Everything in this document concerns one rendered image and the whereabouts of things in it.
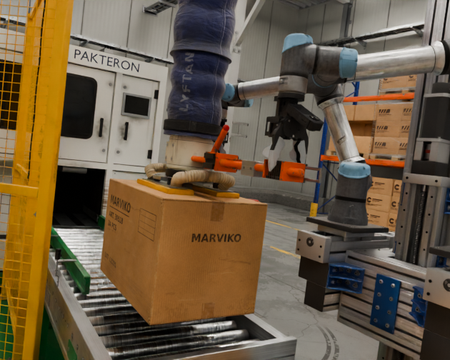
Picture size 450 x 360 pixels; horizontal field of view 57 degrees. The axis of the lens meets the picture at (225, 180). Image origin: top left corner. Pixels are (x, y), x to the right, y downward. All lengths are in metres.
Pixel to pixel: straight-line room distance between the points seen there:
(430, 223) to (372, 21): 10.89
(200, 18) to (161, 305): 0.99
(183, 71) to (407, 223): 0.97
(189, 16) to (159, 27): 9.66
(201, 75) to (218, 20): 0.21
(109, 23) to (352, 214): 9.56
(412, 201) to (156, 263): 0.91
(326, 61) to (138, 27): 9.99
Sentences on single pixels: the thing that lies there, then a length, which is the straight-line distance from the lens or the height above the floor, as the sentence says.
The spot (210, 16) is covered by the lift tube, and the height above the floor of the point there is 1.72.
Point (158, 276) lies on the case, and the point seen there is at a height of 0.84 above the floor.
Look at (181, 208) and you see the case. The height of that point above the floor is 1.06.
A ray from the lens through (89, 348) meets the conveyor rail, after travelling 1.43.
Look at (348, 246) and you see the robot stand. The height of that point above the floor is 0.96.
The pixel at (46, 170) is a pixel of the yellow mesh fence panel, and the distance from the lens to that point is 1.86.
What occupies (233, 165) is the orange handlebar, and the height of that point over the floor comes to 1.21.
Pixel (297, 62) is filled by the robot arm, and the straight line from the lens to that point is 1.11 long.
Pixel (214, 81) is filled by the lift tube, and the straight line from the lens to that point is 1.55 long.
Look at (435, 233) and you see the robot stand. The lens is 1.56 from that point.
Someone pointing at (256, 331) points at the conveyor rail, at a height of 0.57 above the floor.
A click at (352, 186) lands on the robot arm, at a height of 1.18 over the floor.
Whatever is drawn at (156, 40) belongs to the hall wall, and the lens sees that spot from 11.14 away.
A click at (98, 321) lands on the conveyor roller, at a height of 0.54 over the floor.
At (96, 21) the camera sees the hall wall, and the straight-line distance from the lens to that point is 10.62.
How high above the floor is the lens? 1.23
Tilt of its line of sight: 3 degrees down
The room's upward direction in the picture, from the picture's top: 7 degrees clockwise
